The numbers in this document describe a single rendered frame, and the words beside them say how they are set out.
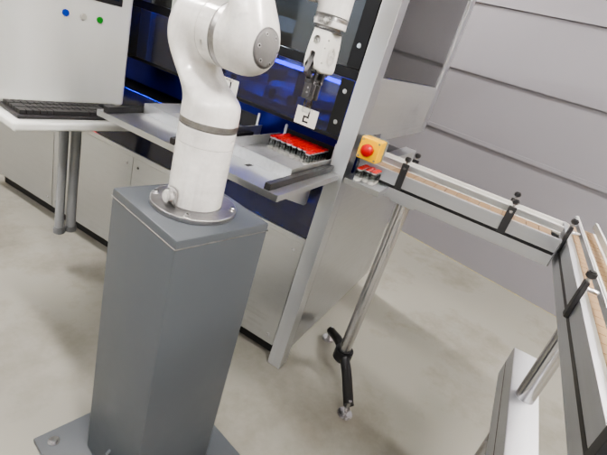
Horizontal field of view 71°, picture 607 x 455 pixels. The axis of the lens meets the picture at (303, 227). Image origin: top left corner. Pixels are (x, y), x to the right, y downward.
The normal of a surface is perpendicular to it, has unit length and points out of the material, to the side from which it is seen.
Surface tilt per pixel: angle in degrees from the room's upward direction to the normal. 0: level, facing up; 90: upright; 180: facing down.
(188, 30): 102
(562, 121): 90
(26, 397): 0
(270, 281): 90
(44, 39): 90
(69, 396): 0
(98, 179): 90
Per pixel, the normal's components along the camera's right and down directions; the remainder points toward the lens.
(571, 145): -0.64, 0.14
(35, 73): 0.77, 0.45
